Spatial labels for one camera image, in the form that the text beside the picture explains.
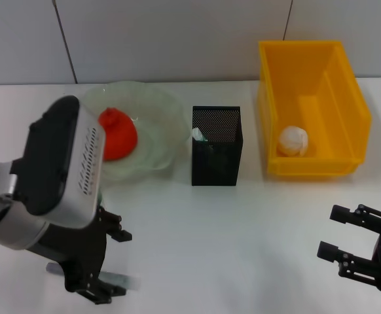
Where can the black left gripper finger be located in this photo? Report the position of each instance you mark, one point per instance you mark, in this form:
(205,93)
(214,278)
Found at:
(100,292)
(115,225)

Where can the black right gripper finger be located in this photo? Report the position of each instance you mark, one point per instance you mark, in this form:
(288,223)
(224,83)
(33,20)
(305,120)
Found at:
(328,250)
(339,213)

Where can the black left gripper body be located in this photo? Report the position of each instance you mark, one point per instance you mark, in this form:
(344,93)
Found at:
(76,255)

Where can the grey marker pen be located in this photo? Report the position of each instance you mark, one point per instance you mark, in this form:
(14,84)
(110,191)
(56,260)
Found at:
(125,281)

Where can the white paper ball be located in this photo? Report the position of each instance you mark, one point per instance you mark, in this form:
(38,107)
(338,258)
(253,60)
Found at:
(293,140)

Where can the red pomegranate-shaped toy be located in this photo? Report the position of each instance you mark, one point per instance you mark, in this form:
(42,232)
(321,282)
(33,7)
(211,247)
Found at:
(121,137)

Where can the mint green pen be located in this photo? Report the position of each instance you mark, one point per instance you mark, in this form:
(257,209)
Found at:
(197,134)

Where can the black mesh pen holder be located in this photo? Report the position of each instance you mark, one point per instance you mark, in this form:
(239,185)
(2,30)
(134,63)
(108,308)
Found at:
(216,163)

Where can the pale green glass fruit plate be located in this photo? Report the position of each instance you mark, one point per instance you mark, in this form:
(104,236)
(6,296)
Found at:
(157,108)

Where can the yellow plastic bin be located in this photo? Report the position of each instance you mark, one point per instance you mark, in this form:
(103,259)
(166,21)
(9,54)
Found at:
(347,108)

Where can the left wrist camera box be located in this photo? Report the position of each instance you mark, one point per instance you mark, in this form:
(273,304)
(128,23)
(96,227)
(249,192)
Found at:
(85,196)

